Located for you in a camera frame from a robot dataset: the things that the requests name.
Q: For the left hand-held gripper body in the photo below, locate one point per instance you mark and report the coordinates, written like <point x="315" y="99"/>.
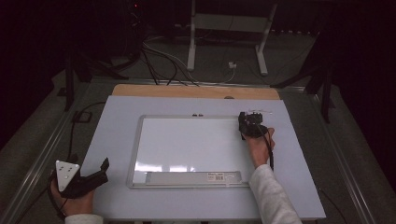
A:
<point x="66" y="175"/>

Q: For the black tripod stand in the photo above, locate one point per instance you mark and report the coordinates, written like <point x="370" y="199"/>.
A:
<point x="69" y="84"/>
<point x="326" y="99"/>

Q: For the black square floor plate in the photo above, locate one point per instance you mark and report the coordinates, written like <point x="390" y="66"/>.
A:
<point x="82" y="116"/>

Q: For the person's right hand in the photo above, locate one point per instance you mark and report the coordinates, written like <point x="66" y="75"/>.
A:
<point x="260" y="149"/>

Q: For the white metal stand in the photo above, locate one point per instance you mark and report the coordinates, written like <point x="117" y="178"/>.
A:
<point x="230" y="22"/>

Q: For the dark equipment rack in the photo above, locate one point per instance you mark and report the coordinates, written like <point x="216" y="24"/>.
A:
<point x="135" y="28"/>

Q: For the large white sheet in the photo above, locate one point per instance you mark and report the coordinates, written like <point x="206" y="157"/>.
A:
<point x="118" y="124"/>

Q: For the silver framed whiteboard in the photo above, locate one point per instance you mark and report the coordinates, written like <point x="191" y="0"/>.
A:
<point x="186" y="146"/>

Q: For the white plug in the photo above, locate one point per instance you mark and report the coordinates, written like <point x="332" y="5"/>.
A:
<point x="232" y="65"/>

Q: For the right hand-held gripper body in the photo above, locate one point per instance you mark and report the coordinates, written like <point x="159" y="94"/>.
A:
<point x="257" y="130"/>

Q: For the person's left hand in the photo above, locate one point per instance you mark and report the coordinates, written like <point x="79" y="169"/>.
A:
<point x="77" y="205"/>

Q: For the metal floor rail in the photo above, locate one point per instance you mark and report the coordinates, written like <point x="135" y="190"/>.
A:
<point x="342" y="165"/>
<point x="37" y="165"/>

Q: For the wooden table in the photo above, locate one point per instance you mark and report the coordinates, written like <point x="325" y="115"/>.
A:
<point x="186" y="91"/>

